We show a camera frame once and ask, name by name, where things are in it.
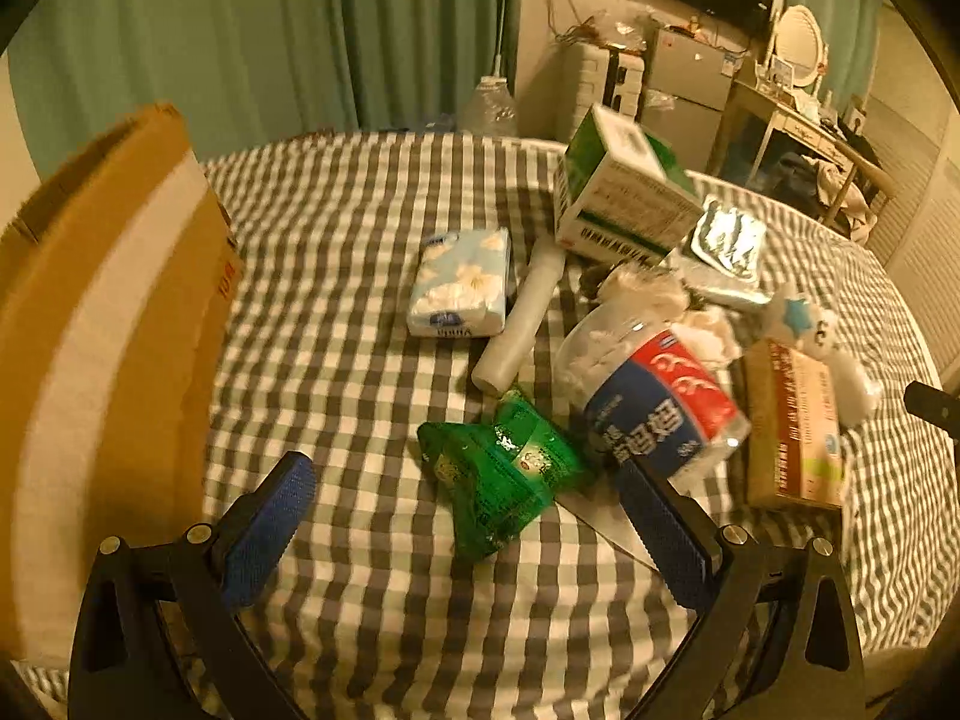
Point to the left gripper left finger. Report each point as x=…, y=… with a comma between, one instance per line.
x=123, y=663

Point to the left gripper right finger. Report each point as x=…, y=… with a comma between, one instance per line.
x=784, y=613

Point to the amoxicillin capsule box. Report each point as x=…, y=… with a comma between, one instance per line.
x=793, y=455

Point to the crushed plastic water bottle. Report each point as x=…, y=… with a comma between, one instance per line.
x=645, y=396

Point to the green snack bag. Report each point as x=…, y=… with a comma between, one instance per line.
x=502, y=474

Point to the green white medicine box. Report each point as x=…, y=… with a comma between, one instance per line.
x=621, y=194

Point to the white louvred wardrobe doors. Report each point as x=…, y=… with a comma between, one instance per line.
x=912, y=123

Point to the wooden chair with clothes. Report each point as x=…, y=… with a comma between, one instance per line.
x=838, y=197

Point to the silver blister pack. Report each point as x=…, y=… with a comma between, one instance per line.
x=729, y=240

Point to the crumpled white tissue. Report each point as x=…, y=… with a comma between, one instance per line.
x=706, y=331

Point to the white dressing table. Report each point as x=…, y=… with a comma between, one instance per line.
x=756, y=130

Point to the brown cardboard box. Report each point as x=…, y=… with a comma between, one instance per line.
x=118, y=275

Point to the checkered bed sheet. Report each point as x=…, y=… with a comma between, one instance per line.
x=369, y=614

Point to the oval vanity mirror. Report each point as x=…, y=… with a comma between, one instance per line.
x=799, y=43

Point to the small grey fridge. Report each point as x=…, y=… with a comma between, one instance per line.
x=685, y=92

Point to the white plastic roll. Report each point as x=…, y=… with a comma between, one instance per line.
x=504, y=356

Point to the green curtain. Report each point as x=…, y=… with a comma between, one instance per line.
x=248, y=72
x=850, y=31

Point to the white suitcase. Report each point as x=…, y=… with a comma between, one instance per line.
x=597, y=75

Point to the light blue tissue pack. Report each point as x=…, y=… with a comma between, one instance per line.
x=460, y=285

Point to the large clear water jug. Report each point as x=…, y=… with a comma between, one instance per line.
x=491, y=110

